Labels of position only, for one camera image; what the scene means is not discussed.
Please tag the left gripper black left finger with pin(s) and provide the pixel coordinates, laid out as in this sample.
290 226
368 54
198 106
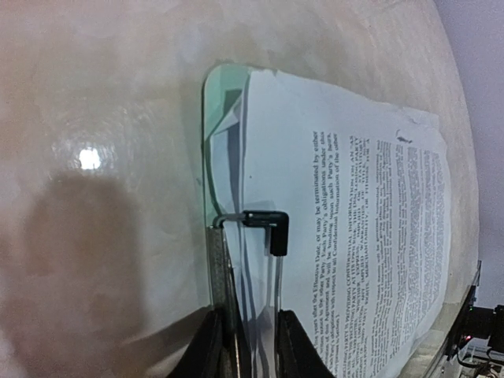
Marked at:
202 357

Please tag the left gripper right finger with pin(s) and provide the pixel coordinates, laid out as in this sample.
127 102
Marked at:
297 355

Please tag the metal wire folder clip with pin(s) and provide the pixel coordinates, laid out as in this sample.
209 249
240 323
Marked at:
246 252

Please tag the remaining printed paper stack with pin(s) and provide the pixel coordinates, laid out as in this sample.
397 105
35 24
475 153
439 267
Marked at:
366 186

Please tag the green translucent plastic folder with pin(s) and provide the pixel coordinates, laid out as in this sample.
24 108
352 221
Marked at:
222 103

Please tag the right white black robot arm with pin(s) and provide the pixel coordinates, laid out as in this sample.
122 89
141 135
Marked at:
473 322

